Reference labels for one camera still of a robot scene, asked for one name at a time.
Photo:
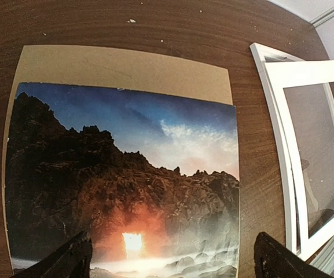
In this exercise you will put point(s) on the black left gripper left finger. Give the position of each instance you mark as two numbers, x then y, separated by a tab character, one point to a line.
72	259

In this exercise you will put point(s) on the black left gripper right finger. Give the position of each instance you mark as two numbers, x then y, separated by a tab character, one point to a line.
272	259

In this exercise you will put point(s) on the landscape photo print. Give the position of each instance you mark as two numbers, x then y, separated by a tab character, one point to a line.
152	178

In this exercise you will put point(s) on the clear acrylic sheet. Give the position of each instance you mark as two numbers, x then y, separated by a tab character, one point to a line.
311	108

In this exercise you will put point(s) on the white photo mat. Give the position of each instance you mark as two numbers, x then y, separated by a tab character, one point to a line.
279	76

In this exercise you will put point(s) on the brown cardboard backing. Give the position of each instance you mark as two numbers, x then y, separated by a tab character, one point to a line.
116	68

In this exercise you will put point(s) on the aluminium front rail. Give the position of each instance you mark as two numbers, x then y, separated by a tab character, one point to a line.
328	252

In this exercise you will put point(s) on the white picture frame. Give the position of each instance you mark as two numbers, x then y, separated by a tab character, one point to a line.
300	99

